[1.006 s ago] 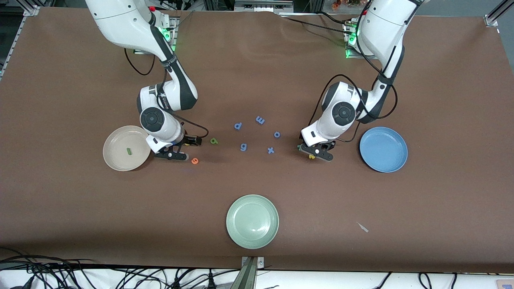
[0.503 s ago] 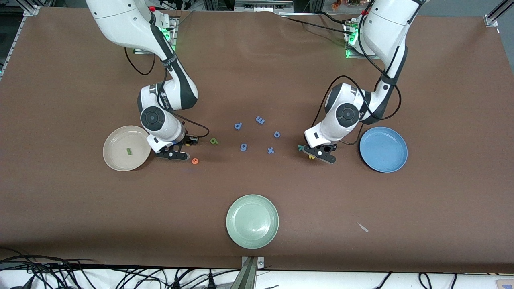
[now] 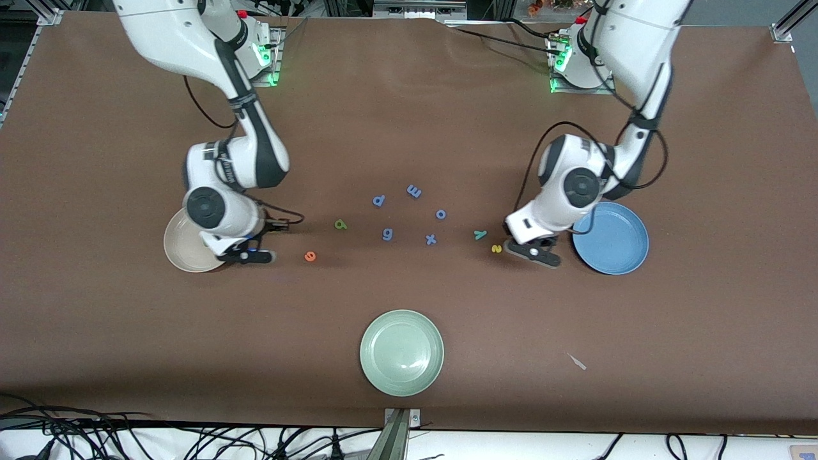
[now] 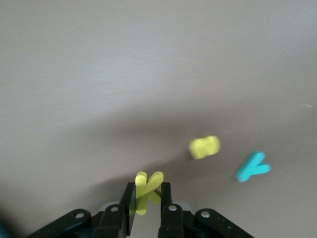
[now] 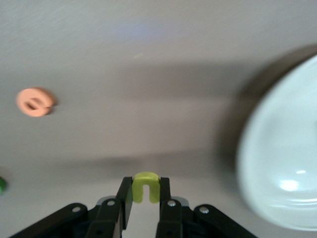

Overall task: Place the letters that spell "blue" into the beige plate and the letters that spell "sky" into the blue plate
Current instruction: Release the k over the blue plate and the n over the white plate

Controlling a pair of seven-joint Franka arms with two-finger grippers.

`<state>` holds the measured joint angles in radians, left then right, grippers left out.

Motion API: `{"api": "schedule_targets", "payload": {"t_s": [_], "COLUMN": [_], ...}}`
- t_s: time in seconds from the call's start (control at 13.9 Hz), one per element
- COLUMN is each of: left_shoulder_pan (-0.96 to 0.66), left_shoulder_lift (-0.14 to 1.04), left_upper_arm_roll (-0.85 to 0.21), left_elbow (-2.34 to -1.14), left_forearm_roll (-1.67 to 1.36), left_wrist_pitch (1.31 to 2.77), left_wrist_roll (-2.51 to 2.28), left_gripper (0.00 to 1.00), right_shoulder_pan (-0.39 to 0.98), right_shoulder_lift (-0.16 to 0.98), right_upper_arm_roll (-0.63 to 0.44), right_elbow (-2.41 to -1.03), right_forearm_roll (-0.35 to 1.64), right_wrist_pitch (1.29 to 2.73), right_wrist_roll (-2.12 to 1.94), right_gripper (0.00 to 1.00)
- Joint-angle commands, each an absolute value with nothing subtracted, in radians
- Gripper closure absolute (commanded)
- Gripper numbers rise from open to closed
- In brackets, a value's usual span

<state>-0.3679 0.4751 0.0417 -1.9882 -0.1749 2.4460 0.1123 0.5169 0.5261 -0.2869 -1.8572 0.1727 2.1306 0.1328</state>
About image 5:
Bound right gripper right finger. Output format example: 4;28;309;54
155;177;258;238

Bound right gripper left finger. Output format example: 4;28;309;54
9;176;133;238

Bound yellow foam letter n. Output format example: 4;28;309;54
131;172;161;204

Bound orange foam letter e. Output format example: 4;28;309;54
16;86;58;118

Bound beige brown plate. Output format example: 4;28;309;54
236;53;317;231

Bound brown table cover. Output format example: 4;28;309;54
0;0;317;238

